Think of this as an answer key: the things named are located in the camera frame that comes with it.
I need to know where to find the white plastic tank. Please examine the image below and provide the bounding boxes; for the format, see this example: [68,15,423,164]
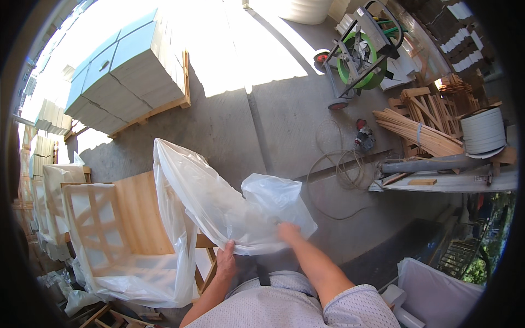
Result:
[277,0,334,25]

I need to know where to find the row of plastic-lined wooden crates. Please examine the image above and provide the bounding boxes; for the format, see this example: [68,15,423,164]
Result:
[30,163,92,263]

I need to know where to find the white plastic-lined box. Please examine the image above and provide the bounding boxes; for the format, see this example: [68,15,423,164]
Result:
[381,257,485,328]

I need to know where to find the grey pipe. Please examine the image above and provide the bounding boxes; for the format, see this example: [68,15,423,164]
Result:
[379,153,494,175]

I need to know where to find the person's right hand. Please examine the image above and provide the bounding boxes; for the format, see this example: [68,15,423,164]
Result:
[276,222,303,247]

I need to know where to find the clear plastic sheet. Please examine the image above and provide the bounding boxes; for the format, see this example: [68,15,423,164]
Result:
[65,138,318,308]

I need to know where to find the red power tool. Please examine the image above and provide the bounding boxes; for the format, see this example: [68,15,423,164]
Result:
[354,118,377,152]

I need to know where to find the strapping cart with green roll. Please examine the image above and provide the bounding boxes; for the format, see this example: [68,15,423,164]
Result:
[313,0,409,111]

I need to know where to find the white strap roll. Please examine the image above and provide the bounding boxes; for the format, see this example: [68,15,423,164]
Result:
[459,107,508,160]

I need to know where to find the heap of wood scraps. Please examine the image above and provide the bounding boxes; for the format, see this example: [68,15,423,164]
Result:
[78,303,165,328]

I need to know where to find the bundle of wooden slats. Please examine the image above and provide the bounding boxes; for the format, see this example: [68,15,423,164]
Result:
[372,108,465,159]

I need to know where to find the person's legs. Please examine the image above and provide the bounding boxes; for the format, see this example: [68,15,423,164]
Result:
[234,251,297,288]

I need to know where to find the person's left hand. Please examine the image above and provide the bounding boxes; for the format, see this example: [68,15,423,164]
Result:
[216,240,238,283]

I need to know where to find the metal grille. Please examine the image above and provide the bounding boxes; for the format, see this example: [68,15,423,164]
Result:
[436,237,489,280]

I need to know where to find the stack of white slabs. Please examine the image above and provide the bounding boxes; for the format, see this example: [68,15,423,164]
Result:
[34,98,74,136]

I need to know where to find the coiled beige hose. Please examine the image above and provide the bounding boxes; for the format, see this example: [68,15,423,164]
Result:
[305,119,377,221]

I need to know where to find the stack of wooden frames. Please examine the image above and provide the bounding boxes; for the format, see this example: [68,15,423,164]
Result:
[388,73,503,138]

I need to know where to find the grey metal beam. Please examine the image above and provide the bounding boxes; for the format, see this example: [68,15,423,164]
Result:
[368,169,518,194]

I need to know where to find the pallet of white slabs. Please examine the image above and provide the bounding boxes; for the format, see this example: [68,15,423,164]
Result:
[64,7,193,139]

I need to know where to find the dark ramp plate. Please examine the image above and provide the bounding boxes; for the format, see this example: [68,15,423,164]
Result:
[340,217,450,289]

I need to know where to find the wooden crate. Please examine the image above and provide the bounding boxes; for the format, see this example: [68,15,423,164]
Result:
[61,170,219,297]

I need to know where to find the heap of dark and white stones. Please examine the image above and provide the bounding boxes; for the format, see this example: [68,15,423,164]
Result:
[427,0,499,76]

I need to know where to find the person's body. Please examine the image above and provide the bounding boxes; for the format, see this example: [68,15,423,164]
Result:
[184,271,401,328]

